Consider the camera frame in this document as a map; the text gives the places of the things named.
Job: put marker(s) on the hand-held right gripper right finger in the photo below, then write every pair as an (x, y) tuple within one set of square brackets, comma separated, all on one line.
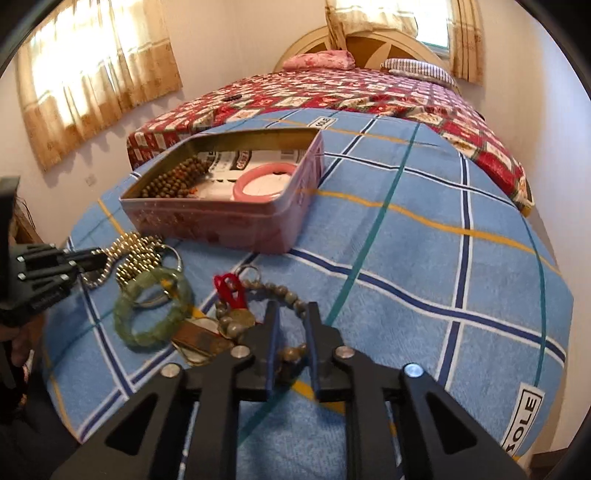
[(312, 344)]

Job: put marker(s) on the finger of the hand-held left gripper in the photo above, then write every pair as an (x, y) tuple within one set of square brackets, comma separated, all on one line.
[(46, 281), (74, 258)]

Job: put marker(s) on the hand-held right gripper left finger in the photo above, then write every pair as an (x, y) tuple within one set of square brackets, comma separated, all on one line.
[(274, 334)]

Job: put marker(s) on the pink metal tin box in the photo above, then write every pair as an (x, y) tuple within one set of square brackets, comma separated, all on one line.
[(221, 221)]

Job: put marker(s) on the brown wooden furniture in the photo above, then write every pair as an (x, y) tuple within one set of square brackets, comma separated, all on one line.
[(25, 226)]

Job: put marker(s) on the blue plaid blanket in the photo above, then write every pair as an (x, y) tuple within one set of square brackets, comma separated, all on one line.
[(406, 300)]

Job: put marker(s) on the pink bangle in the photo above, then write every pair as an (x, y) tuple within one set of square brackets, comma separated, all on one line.
[(242, 187)]

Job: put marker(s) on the white printed paper card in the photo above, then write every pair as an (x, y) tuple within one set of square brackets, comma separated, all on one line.
[(231, 159)]

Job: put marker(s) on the beige patterned curtain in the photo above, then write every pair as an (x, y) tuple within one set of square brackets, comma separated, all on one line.
[(369, 18), (466, 41), (92, 69)]

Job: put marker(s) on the red patterned bed sheet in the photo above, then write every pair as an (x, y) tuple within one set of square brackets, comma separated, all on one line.
[(332, 92)]

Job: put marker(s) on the pink floral pillow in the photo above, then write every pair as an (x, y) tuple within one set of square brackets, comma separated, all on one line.
[(318, 60)]

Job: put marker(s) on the beige wooden headboard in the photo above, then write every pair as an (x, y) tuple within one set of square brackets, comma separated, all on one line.
[(304, 44)]

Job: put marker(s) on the striped pillow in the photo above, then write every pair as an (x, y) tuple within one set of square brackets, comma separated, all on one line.
[(415, 69)]

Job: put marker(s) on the window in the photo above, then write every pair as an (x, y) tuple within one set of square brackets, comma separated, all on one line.
[(436, 27)]

